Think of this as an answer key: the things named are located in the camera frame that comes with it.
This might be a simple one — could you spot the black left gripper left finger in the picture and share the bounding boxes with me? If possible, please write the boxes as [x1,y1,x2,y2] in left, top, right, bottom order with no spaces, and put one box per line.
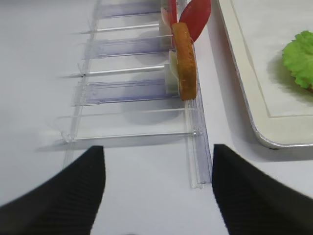
[0,146,106,235]

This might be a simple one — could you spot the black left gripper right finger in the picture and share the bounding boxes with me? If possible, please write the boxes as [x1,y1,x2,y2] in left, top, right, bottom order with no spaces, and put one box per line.
[212,144,313,235]

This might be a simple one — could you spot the green lettuce leaf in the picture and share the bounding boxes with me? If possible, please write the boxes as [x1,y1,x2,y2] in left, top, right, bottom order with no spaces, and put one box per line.
[282,30,313,92]

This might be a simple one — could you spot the red tomato slice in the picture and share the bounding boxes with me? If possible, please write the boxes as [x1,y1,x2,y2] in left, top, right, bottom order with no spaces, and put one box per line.
[168,0,177,25]
[179,0,211,42]

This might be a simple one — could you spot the clear left food rack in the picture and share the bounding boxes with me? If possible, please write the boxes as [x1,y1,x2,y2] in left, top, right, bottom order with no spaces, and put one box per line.
[42,0,212,188]

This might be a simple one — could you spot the brown top bun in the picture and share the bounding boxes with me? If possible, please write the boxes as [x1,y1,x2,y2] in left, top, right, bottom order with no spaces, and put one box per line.
[172,23,197,101]

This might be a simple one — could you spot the white metal tray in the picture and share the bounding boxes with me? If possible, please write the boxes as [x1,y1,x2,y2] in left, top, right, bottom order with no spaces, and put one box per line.
[219,0,313,148]

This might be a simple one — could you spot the white left rack pusher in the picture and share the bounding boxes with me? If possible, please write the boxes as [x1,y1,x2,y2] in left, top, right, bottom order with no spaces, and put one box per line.
[158,20,174,49]

